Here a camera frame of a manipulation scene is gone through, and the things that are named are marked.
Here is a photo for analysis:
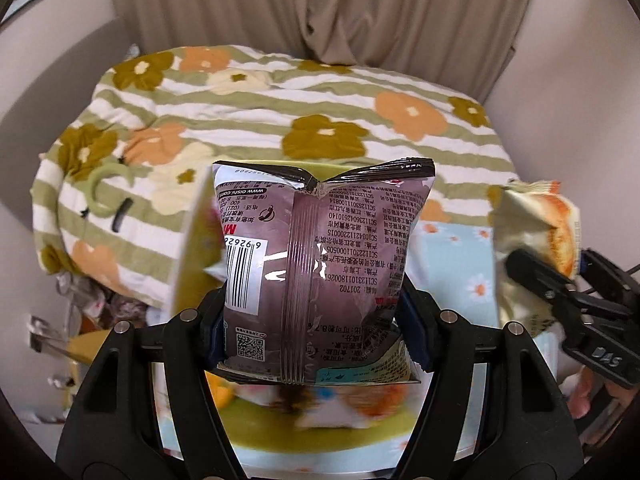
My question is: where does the green striped floral blanket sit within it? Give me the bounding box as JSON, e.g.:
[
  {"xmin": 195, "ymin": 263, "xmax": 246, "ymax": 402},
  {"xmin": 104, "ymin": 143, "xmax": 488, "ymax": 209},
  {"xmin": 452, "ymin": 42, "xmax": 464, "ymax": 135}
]
[{"xmin": 30, "ymin": 46, "xmax": 516, "ymax": 308}]

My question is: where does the brown chocolate candy bag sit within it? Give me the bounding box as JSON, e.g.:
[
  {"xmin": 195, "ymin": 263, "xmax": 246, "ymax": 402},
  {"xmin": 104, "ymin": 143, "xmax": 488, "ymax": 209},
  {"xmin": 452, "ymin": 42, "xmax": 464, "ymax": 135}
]
[{"xmin": 211, "ymin": 156, "xmax": 436, "ymax": 386}]

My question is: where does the yellow-green cardboard box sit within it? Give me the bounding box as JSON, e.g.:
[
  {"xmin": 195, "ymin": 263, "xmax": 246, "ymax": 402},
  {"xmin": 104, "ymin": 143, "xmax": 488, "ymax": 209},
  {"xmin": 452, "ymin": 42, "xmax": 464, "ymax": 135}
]
[{"xmin": 169, "ymin": 159, "xmax": 421, "ymax": 456}]

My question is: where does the cream orange bread bag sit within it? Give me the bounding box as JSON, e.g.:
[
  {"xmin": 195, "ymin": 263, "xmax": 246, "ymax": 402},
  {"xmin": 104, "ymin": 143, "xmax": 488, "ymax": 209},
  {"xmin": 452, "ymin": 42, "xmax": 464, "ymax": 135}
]
[{"xmin": 487, "ymin": 180, "xmax": 580, "ymax": 337}]

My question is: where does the beige curtain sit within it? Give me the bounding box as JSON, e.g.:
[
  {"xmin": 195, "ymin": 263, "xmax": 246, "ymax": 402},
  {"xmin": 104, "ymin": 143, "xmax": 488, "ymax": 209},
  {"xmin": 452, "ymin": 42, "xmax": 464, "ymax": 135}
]
[{"xmin": 113, "ymin": 0, "xmax": 529, "ymax": 100}]

